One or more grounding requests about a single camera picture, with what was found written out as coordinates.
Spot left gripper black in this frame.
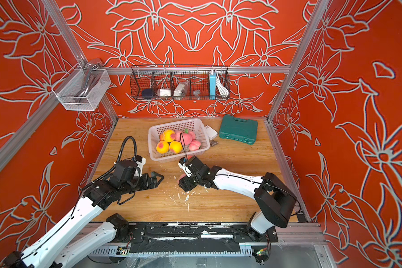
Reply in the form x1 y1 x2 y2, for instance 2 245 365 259
121 171 164 196

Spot pink peach with leaf upper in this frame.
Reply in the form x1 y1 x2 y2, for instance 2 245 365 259
189 140 202 151

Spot pink peach with leaf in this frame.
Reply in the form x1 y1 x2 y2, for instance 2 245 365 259
189 140 202 151
179 131 193 146
175 131 182 141

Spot pink peach with leaf lower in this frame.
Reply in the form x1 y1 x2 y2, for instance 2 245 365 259
179 131 193 146

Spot pink peach front with leaf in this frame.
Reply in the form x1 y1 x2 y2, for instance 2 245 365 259
175 131 182 141

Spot yellow red peach front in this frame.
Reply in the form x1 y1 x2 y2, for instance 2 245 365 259
162 130 176 143

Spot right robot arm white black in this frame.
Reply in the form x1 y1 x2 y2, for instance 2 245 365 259
178 156 298 235

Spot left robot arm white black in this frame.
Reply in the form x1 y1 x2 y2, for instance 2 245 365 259
2 136 164 268

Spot pink plastic perforated basket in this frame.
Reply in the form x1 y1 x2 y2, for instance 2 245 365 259
148 119 211 163

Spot white packet in basket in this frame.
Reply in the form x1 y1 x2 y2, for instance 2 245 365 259
173 81 189 101

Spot dark round object in basket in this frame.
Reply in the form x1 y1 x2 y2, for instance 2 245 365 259
141 88 156 99

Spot white adapter in basket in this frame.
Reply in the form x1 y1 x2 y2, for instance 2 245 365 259
157 88 172 98

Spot light blue box in basket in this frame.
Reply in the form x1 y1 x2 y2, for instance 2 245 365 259
209 70 217 100

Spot small white box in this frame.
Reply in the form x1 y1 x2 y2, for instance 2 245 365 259
204 125 218 140

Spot green plastic tool case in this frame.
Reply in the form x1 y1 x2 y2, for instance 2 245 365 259
219 115 258 145

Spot metal tongs in bin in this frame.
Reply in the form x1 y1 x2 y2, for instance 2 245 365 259
75 63 98 104

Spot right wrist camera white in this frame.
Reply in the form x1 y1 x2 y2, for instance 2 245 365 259
178 157 192 177

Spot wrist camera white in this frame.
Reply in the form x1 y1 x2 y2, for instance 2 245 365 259
135 155 146 176
178 157 192 177

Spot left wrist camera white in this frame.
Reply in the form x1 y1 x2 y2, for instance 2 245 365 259
135 155 146 176

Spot white cable in basket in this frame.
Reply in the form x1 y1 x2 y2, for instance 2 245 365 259
216 71 230 98

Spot black wire wall basket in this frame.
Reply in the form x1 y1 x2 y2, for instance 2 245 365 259
130 64 231 101

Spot clear plastic wall bin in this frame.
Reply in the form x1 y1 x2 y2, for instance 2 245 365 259
52 68 111 112

